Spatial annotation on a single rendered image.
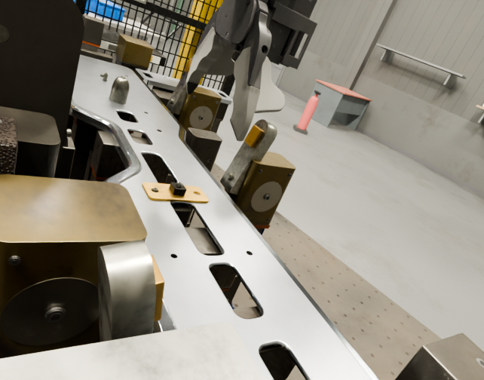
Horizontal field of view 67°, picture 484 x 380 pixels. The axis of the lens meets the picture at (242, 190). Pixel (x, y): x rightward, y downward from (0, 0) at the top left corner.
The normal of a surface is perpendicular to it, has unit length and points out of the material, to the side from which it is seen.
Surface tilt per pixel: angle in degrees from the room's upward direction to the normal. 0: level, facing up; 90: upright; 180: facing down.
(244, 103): 89
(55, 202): 0
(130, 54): 90
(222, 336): 0
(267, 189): 90
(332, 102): 90
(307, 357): 0
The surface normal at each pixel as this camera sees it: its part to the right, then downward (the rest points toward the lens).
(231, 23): -0.80, -0.10
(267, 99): 0.59, -0.01
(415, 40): -0.65, 0.08
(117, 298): 0.50, 0.26
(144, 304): 0.47, 0.53
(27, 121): 0.36, -0.85
